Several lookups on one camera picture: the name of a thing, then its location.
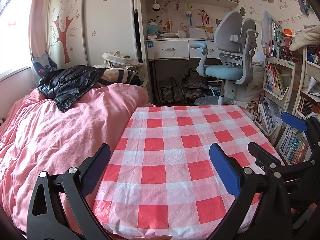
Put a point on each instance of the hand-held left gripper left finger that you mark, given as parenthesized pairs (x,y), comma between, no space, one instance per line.
(96,170)

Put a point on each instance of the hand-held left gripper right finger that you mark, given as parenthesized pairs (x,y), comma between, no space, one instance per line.
(225,172)

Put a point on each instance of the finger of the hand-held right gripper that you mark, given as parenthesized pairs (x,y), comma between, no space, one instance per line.
(295,121)
(262,155)

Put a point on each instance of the row of books on floor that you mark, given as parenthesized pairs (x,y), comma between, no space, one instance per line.
(292,145)

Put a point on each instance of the stack of spiral notebooks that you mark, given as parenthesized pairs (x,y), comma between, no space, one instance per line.
(267,115)

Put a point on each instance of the white book rack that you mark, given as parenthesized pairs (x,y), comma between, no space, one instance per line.
(272,95)

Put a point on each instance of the row of thin colourful books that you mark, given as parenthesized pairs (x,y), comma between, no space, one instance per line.
(272,77)

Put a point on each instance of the cream fabric bag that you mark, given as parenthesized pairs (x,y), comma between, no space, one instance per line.
(255,85)

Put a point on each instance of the tall white storage rack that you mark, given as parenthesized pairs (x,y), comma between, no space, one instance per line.
(310,67)

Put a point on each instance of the pink blanket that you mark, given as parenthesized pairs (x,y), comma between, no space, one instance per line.
(50,135)

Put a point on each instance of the red checked tablecloth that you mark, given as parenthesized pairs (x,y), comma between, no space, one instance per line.
(160,145)

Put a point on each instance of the cream cloth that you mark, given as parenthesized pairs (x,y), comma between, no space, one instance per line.
(305,37)

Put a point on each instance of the row of tall upright books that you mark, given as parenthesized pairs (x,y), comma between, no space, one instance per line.
(270,35)

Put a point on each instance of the clear bag of papers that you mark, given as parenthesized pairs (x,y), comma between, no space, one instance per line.
(195,87)

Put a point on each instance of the black puffer jacket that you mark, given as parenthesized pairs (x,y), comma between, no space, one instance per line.
(72,80)

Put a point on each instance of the striped beige pillow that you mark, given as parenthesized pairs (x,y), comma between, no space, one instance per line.
(122,76)

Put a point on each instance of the clear plaid storage bag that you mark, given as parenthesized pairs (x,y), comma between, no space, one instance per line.
(167,91)

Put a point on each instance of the grey and blue desk chair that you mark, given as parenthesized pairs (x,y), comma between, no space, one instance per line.
(230,30)

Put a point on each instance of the white desk with drawers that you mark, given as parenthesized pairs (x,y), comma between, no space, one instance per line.
(167,48)

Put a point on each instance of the pink printed curtain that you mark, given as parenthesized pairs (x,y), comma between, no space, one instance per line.
(40,30)

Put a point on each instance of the window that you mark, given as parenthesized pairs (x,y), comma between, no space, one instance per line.
(15,42)

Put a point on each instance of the white wardrobe with tree decal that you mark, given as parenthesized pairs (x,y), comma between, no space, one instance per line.
(105,17)

